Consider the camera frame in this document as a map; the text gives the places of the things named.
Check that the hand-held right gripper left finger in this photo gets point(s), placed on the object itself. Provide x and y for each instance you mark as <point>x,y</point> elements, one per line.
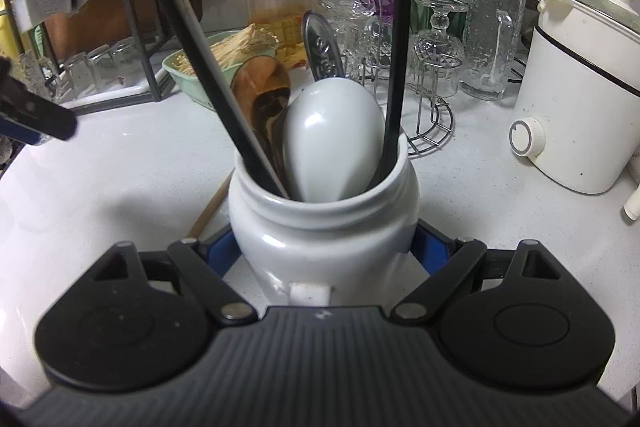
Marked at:
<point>220,254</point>

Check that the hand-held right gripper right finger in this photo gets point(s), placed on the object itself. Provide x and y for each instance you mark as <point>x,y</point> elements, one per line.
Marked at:
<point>431,249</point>

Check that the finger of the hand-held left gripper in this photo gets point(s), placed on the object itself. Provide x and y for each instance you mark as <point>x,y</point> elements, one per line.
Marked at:
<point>40,114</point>

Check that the wooden chopstick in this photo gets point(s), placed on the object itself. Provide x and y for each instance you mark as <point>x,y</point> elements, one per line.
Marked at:
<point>212,207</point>

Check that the white ceramic mug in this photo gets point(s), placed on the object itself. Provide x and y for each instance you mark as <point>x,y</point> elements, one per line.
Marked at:
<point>320,247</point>

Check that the white ceramic soup spoon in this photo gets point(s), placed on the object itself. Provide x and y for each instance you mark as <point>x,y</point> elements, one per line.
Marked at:
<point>330,132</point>

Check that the wooden spoon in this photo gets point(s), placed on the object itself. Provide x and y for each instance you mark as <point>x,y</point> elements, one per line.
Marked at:
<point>260,87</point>

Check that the embossed metal spoon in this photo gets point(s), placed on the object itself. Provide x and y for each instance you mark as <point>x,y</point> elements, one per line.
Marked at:
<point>322,47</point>

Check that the small clear drinking glass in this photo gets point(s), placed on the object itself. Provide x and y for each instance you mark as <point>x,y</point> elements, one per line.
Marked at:
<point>79,74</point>
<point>126,57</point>
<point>101,66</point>

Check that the white drip tray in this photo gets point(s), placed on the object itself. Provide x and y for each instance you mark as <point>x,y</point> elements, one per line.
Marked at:
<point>125,93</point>

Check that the dark metal dish rack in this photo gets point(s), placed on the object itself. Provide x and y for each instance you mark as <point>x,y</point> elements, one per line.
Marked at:
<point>152,77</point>

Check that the green plastic basket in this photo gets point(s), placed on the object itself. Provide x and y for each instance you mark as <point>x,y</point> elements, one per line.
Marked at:
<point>175,72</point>

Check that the cut glass goblet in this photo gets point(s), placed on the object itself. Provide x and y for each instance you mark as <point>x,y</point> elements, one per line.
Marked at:
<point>437,57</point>

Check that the white electric cooker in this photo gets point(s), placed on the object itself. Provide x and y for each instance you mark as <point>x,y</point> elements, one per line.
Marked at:
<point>575,107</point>

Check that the tall textured glass mug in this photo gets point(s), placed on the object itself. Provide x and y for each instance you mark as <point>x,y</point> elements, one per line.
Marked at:
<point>482,47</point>

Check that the clear stemmed glass cup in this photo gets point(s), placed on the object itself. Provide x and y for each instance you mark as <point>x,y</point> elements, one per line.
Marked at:
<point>350,27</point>

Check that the plastic jar red lid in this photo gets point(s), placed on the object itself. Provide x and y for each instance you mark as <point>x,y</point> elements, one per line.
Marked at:
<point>275,2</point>

